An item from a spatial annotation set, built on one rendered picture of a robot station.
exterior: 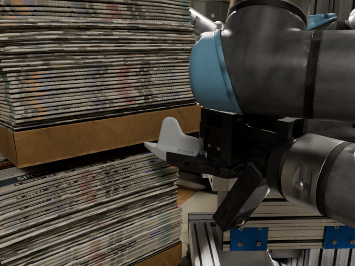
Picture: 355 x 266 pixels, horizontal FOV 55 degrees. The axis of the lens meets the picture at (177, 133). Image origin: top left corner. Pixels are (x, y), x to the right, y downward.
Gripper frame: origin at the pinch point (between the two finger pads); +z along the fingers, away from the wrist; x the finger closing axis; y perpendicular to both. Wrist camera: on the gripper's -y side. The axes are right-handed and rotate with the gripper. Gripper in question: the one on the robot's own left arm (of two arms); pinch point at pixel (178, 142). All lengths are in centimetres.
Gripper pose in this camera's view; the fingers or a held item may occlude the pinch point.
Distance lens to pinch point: 51.5
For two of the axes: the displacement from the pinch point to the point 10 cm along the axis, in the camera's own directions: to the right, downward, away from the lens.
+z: -6.2, -2.1, 7.5
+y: 0.0, -9.6, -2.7
